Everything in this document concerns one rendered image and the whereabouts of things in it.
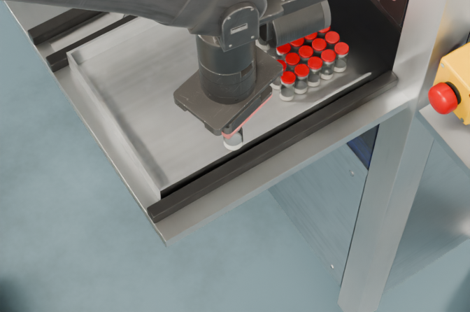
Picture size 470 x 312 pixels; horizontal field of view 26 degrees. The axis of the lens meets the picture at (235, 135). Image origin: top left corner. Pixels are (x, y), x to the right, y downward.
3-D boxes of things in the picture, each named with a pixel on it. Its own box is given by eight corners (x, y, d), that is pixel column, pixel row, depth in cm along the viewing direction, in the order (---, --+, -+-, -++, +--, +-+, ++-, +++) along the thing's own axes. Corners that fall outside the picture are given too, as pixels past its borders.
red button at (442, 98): (445, 87, 133) (450, 70, 130) (464, 109, 131) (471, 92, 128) (422, 101, 132) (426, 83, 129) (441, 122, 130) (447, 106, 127)
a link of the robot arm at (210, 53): (183, 2, 94) (208, 49, 92) (251, -23, 96) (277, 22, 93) (188, 44, 100) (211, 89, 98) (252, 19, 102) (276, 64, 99)
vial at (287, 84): (289, 85, 144) (290, 67, 140) (297, 96, 143) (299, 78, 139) (275, 93, 144) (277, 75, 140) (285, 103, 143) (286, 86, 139)
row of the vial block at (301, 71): (242, 4, 152) (242, -16, 148) (310, 89, 144) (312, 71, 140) (229, 10, 151) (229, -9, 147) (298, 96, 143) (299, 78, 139)
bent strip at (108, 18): (132, 0, 152) (129, -25, 147) (143, 13, 151) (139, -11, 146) (48, 42, 148) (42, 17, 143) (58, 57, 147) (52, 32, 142)
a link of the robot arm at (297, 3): (182, -56, 90) (221, 16, 86) (299, -99, 92) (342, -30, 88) (191, 22, 101) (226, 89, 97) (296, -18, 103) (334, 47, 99)
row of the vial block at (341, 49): (280, -15, 153) (280, -35, 149) (349, 68, 146) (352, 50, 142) (267, -9, 153) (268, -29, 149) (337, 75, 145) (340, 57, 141)
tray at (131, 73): (267, -33, 155) (267, -48, 152) (368, 87, 144) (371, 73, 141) (69, 66, 146) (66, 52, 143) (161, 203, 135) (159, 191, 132)
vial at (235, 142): (236, 130, 116) (234, 111, 112) (247, 144, 115) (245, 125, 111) (219, 140, 115) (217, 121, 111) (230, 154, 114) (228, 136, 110)
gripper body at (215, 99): (285, 76, 106) (286, 36, 99) (218, 140, 102) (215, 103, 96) (238, 42, 108) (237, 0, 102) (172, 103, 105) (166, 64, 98)
